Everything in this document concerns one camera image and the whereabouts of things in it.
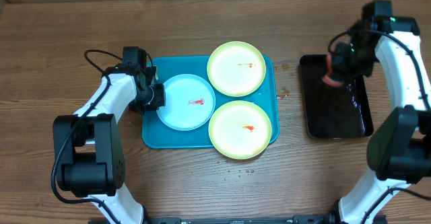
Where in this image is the red and grey sponge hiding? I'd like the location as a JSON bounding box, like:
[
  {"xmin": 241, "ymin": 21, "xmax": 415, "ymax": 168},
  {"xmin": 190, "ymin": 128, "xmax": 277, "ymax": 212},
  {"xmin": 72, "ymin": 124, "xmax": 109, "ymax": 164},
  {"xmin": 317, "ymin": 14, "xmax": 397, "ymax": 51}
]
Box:
[{"xmin": 322, "ymin": 53, "xmax": 343, "ymax": 87}]

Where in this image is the light blue round plate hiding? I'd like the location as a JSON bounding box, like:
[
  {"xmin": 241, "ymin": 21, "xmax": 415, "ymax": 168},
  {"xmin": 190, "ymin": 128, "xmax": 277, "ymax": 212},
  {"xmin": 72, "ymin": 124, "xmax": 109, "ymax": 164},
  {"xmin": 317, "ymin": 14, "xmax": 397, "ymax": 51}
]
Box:
[{"xmin": 157, "ymin": 74, "xmax": 216, "ymax": 131}]

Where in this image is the yellow-green plate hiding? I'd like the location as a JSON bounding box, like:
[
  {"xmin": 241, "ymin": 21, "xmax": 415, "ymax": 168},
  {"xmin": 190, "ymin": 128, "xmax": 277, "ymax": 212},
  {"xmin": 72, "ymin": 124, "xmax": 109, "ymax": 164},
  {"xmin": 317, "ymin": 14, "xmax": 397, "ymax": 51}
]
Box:
[
  {"xmin": 209, "ymin": 100, "xmax": 272, "ymax": 160},
  {"xmin": 207, "ymin": 41, "xmax": 266, "ymax": 97}
]

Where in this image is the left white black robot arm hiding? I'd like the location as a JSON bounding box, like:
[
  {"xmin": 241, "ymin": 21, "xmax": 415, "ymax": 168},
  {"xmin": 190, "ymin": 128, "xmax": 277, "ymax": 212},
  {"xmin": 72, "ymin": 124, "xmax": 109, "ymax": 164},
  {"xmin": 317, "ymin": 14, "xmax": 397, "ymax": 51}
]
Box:
[{"xmin": 51, "ymin": 46, "xmax": 166, "ymax": 223}]

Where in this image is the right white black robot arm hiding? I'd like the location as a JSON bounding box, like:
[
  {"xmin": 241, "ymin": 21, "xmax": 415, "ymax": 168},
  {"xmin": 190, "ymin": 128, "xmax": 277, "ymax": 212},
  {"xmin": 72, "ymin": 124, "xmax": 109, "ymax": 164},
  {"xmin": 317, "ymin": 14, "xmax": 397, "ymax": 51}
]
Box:
[{"xmin": 323, "ymin": 0, "xmax": 430, "ymax": 223}]

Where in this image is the teal plastic serving tray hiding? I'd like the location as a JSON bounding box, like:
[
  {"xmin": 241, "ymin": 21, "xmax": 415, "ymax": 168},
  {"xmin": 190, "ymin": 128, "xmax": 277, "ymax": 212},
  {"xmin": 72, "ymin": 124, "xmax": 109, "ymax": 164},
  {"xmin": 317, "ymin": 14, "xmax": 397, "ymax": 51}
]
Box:
[{"xmin": 141, "ymin": 55, "xmax": 280, "ymax": 149}]

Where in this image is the black rectangular water tray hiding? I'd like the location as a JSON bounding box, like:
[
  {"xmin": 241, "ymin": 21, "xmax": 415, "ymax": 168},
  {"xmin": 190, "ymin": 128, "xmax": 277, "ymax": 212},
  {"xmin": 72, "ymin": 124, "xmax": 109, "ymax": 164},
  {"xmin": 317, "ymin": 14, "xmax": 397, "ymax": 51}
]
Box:
[{"xmin": 299, "ymin": 54, "xmax": 374, "ymax": 139}]

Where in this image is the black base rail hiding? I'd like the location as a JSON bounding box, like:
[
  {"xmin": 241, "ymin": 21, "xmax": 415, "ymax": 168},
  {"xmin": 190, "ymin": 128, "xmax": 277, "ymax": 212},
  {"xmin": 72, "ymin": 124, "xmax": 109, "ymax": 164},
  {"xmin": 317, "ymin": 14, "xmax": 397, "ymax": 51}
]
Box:
[{"xmin": 144, "ymin": 215, "xmax": 327, "ymax": 224}]

